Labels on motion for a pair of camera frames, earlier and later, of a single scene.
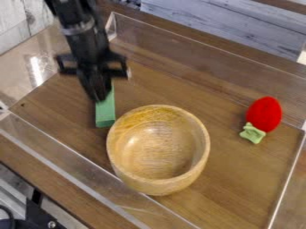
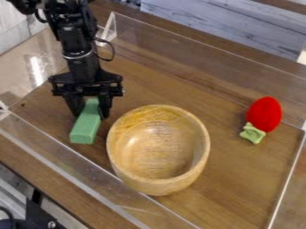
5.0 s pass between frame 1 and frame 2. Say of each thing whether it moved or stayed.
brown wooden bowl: stayed
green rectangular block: moved
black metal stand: stayed
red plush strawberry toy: stayed
